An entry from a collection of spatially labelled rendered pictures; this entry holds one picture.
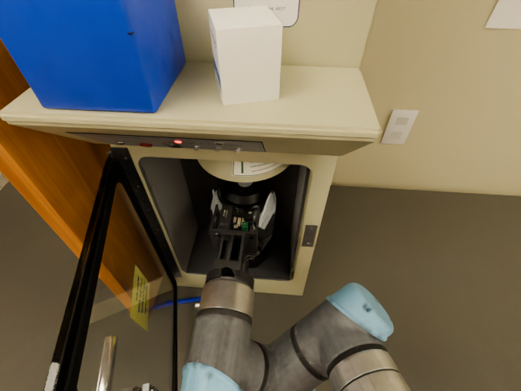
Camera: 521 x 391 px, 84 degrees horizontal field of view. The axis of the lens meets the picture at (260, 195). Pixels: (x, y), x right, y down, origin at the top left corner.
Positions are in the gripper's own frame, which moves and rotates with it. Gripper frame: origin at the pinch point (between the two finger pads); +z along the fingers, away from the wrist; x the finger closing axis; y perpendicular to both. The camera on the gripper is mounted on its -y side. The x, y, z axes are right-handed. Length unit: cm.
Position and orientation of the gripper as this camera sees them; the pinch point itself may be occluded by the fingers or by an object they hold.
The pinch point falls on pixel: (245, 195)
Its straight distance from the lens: 56.9
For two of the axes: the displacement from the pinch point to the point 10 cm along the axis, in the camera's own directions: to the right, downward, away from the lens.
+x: -10.0, -0.6, 0.5
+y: 0.0, -6.7, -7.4
